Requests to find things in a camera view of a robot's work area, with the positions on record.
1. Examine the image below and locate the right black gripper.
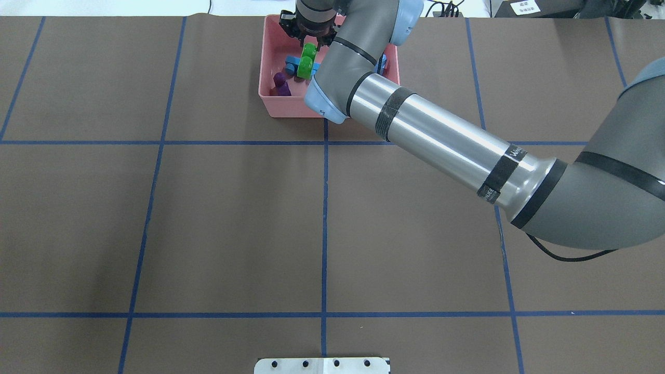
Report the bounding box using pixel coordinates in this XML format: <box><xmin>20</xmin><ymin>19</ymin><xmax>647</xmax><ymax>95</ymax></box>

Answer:
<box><xmin>280</xmin><ymin>10</ymin><xmax>337</xmax><ymax>49</ymax></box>

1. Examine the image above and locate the green block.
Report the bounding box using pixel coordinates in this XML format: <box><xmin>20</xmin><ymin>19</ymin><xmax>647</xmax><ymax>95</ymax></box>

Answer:
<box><xmin>296</xmin><ymin>43</ymin><xmax>318</xmax><ymax>80</ymax></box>

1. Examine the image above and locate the purple block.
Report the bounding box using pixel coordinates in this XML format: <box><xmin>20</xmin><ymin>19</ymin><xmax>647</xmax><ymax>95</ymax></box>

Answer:
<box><xmin>270</xmin><ymin>72</ymin><xmax>292</xmax><ymax>97</ymax></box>

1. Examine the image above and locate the small blue block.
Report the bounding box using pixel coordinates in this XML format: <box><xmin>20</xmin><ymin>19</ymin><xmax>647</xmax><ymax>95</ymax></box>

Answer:
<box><xmin>374</xmin><ymin>53</ymin><xmax>389</xmax><ymax>76</ymax></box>

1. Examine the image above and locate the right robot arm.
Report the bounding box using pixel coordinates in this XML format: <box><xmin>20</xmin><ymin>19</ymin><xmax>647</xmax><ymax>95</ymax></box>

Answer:
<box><xmin>280</xmin><ymin>1</ymin><xmax>664</xmax><ymax>249</ymax></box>

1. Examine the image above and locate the pink plastic box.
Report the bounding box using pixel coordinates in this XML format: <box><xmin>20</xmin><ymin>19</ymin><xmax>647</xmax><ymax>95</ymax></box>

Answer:
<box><xmin>258</xmin><ymin>14</ymin><xmax>402</xmax><ymax>118</ymax></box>

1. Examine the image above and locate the usb hub with cables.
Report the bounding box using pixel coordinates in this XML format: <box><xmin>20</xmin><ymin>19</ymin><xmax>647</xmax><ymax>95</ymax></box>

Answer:
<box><xmin>424</xmin><ymin>1</ymin><xmax>466</xmax><ymax>18</ymax></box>

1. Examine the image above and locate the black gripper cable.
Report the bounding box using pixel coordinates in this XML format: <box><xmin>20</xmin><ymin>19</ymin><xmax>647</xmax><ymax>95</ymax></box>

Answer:
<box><xmin>525</xmin><ymin>233</ymin><xmax>619</xmax><ymax>262</ymax></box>

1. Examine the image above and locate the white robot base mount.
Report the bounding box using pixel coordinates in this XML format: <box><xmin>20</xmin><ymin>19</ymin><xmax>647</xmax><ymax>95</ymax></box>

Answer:
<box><xmin>254</xmin><ymin>357</ymin><xmax>391</xmax><ymax>373</ymax></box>

